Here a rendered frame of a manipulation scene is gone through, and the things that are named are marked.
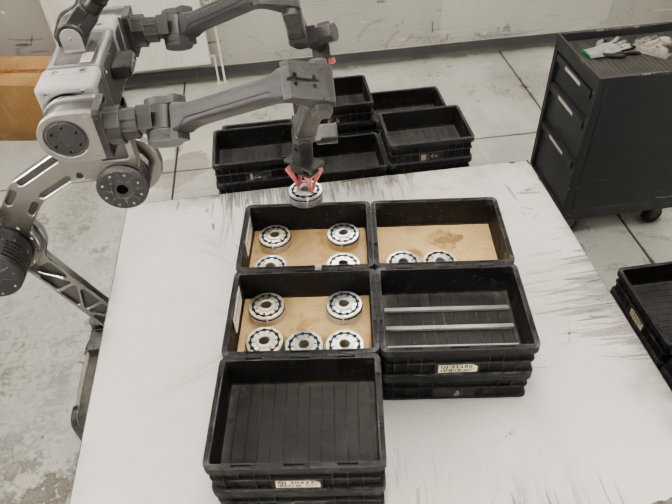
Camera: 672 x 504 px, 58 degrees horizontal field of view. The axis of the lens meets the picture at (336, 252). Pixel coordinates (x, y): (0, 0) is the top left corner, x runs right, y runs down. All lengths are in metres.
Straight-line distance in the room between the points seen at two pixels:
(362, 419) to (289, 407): 0.19
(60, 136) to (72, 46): 0.27
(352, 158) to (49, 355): 1.69
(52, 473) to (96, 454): 0.90
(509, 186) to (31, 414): 2.14
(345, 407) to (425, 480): 0.27
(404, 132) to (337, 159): 0.36
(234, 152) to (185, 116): 1.67
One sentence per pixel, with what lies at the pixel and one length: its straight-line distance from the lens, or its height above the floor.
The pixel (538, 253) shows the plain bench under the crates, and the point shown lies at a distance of 2.17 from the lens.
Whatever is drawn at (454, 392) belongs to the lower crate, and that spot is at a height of 0.74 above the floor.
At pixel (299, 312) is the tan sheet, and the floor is 0.83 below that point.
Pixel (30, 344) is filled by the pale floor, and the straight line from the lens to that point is 3.13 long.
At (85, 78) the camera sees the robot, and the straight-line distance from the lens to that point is 1.51.
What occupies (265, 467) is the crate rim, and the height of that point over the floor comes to 0.93.
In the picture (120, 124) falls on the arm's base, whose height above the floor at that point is 1.47.
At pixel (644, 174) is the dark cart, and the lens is 3.27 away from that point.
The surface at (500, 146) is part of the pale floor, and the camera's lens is 3.93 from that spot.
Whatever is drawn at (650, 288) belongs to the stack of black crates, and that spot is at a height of 0.27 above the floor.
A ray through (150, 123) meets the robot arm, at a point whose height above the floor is 1.46.
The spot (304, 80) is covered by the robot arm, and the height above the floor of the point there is 1.58.
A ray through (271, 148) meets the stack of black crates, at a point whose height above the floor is 0.49.
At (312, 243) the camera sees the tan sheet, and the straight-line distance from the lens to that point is 1.96.
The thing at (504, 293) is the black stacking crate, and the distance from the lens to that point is 1.84.
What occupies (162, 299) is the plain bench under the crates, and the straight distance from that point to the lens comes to 2.07.
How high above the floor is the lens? 2.15
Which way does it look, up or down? 44 degrees down
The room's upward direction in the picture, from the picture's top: 3 degrees counter-clockwise
